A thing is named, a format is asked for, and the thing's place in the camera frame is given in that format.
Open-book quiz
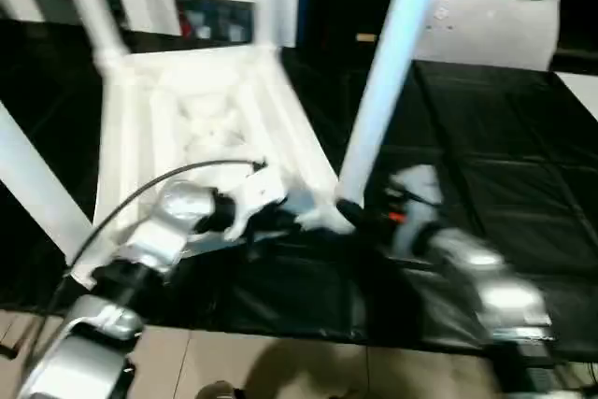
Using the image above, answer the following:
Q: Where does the black work mat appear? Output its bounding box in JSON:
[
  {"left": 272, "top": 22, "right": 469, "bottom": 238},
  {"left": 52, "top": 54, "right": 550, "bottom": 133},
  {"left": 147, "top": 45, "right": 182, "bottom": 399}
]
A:
[{"left": 0, "top": 21, "right": 598, "bottom": 363}]

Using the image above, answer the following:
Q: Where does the grey left robot foot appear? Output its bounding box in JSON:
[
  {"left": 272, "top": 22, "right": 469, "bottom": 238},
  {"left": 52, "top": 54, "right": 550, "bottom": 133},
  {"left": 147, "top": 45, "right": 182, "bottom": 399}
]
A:
[{"left": 196, "top": 382, "right": 240, "bottom": 399}]

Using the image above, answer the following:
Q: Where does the white plastic bag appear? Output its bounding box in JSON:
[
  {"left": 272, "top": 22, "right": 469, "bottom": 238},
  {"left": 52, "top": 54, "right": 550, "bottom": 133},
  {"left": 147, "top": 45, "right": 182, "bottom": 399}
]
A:
[{"left": 411, "top": 0, "right": 562, "bottom": 73}]

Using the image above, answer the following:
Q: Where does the flat white board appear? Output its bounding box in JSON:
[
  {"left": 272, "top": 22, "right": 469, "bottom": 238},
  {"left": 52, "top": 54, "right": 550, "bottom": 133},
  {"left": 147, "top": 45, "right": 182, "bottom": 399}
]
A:
[{"left": 556, "top": 72, "right": 598, "bottom": 120}]

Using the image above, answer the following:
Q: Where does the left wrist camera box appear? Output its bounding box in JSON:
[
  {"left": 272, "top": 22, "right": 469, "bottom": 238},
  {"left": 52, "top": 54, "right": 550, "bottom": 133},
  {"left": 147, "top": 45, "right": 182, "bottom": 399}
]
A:
[{"left": 224, "top": 167, "right": 289, "bottom": 236}]

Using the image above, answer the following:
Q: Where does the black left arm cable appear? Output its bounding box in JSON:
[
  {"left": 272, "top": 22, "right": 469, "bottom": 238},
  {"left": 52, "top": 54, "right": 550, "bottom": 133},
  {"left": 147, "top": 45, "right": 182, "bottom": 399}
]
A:
[{"left": 19, "top": 158, "right": 267, "bottom": 363}]

